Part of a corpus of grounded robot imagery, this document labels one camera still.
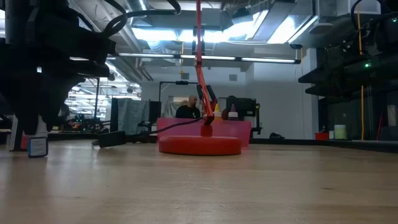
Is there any grey cloth cover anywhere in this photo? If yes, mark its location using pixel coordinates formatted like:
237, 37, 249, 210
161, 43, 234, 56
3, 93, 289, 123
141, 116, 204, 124
117, 98, 150, 134

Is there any yellow extension cord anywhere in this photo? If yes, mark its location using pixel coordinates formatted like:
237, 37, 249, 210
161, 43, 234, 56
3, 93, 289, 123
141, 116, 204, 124
356, 4, 365, 141

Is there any red desk lamp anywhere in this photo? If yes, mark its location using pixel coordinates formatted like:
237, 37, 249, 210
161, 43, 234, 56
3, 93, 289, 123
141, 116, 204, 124
158, 0, 243, 156

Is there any person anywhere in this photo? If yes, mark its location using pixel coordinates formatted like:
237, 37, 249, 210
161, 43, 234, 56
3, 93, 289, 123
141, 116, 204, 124
175, 95, 202, 119

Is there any pink translucent plastic bin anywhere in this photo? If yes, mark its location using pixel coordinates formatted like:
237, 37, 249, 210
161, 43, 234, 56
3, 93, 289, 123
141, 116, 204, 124
156, 117, 252, 147

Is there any large purple food coloring bottle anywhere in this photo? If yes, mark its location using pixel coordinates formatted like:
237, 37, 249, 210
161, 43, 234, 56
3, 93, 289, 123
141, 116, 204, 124
228, 103, 239, 121

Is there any pale green cup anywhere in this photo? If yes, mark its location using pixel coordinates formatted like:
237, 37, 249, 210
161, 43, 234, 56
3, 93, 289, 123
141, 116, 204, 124
334, 124, 347, 140

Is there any black monitor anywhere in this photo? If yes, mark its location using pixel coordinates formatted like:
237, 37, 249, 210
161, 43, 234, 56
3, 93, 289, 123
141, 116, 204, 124
226, 96, 261, 123

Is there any small blue-label coloring bottle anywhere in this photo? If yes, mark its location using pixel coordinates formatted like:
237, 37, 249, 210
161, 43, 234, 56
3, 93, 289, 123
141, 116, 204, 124
27, 115, 49, 159

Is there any white ceiling box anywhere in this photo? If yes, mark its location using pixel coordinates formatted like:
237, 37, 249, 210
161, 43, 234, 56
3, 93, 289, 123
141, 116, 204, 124
337, 0, 382, 16

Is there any long ceiling light bar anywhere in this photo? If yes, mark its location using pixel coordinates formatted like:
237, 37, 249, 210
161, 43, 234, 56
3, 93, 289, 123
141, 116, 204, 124
70, 52, 302, 65

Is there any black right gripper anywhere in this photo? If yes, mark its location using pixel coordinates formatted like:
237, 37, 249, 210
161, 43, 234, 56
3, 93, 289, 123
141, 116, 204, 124
298, 40, 379, 96

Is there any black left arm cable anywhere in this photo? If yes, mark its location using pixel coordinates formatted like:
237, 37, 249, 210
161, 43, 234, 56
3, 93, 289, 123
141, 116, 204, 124
104, 0, 182, 37

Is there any black lamp power cord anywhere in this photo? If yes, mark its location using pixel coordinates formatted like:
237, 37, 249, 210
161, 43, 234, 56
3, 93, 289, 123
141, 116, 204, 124
91, 117, 208, 149

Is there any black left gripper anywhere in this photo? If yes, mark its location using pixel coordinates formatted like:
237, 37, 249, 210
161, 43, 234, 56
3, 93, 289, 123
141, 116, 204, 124
0, 17, 116, 136

